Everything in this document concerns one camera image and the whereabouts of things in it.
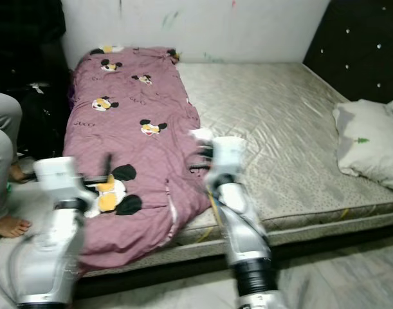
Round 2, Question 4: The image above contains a pink Mickey Mouse blanket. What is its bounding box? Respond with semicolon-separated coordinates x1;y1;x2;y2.
61;46;213;274

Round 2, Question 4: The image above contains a colourful children's book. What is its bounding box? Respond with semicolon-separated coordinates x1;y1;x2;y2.
206;192;220;226

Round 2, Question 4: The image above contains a grey quilted mattress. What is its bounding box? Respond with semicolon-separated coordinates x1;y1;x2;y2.
93;62;393;271

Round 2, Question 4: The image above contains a dark tufted headboard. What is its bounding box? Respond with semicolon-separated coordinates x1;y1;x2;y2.
302;0;393;104

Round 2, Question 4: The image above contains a white pillow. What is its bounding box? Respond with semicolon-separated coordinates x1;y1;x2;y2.
333;98;393;192

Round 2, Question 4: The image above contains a black backpack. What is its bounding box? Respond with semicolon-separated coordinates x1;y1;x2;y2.
19;80;71;162

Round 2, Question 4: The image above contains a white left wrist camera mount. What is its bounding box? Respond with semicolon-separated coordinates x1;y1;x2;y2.
33;156;84;207

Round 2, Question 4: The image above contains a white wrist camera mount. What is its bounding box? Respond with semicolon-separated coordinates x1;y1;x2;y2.
209;136;248;187
33;156;84;207

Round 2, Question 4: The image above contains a person in grey trousers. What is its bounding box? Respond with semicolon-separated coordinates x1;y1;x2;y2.
0;91;33;238

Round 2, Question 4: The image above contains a dark bed base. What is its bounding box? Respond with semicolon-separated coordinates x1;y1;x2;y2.
77;222;393;300

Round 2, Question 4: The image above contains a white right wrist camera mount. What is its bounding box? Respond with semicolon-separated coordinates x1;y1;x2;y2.
209;136;248;187

